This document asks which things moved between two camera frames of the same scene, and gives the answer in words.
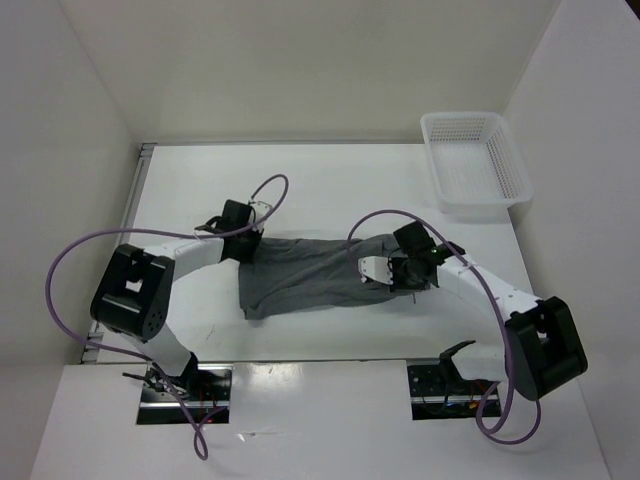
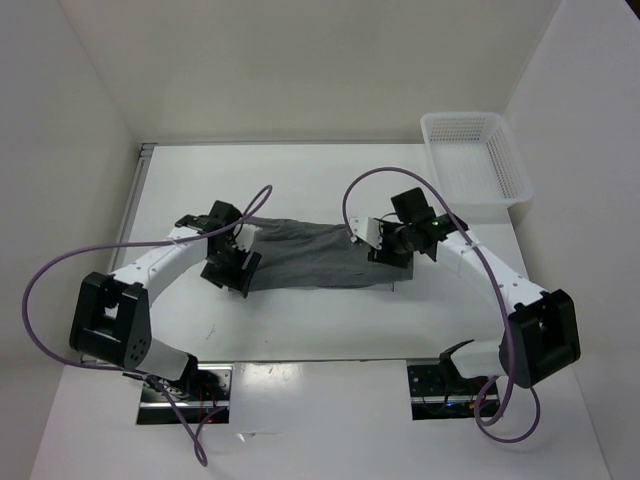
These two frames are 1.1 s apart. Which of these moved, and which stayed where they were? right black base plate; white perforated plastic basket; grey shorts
Moved: grey shorts
Stayed: right black base plate; white perforated plastic basket
